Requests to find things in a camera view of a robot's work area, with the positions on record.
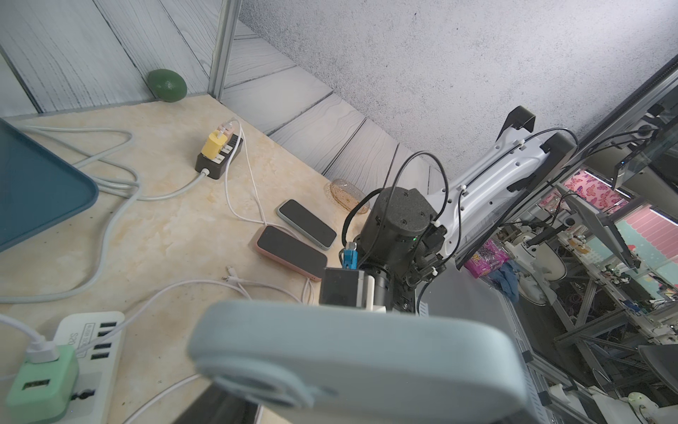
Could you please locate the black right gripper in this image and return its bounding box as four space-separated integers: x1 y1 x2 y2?
370 261 445 313

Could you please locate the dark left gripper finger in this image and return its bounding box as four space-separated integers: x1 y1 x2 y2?
173 385 257 424

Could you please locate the white black-screen phone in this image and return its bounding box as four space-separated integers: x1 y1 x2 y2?
187 300 531 423

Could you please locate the white charging cable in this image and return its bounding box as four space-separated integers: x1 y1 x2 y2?
223 117 298 237
0 264 314 424

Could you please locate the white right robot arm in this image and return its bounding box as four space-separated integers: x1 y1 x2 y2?
342 106 580 314

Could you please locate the brown glass plate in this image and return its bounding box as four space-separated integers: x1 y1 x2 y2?
329 178 365 211

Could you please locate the white power strip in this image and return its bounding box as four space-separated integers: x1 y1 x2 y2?
55 311 125 423

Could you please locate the green usb charger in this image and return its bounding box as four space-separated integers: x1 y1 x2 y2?
5 346 79 423

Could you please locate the black power strip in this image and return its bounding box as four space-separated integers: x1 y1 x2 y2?
194 134 242 180

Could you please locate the pink usb charger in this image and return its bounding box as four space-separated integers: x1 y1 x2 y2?
217 121 239 139

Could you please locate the yellow usb charger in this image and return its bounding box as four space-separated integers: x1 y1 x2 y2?
201 131 229 160

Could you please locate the dark teal tray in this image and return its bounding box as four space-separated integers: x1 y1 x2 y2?
0 120 99 251

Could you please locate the green lime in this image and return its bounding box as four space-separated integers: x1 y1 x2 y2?
147 69 188 102

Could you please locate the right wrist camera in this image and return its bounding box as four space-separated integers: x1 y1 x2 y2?
319 242 376 311

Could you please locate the aluminium frame post right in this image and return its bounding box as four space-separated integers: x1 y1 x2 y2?
208 0 242 101

